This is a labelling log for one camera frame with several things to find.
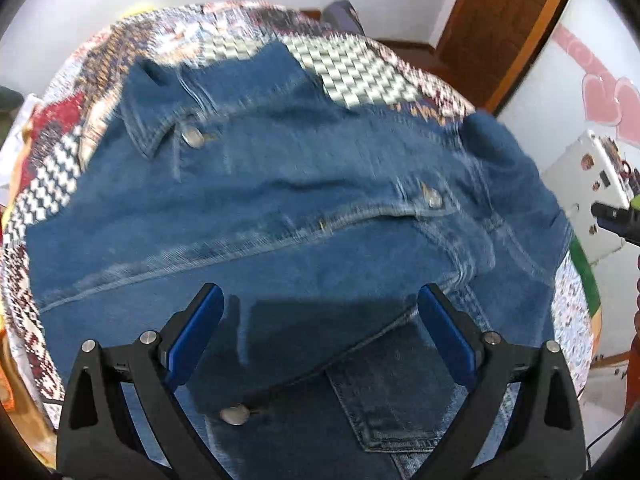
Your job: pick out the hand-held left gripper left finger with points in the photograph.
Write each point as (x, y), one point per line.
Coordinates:
(192, 340)

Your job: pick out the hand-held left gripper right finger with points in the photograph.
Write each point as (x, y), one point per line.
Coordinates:
(447, 340)

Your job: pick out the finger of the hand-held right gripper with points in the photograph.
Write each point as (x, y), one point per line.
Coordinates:
(617, 220)

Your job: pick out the blue denim jacket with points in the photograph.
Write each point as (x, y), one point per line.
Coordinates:
(280, 220)

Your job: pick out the person's right forearm orange sleeve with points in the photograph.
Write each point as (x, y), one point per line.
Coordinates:
(635, 375)

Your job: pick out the white perforated board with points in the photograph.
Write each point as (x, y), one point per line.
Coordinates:
(580, 180)

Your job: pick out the brown wooden door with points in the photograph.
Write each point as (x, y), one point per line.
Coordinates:
(500, 25)

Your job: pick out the patterned patchwork blanket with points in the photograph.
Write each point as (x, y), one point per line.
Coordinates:
(345, 67)

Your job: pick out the green cloth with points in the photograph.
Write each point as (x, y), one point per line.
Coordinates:
(7, 97)

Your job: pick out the yellow cloth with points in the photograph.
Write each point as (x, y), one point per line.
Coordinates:
(140, 8)

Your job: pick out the dark blue object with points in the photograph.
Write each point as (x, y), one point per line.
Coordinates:
(342, 16)

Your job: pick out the pink heart wall decoration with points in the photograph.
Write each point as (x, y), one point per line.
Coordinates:
(605, 97)

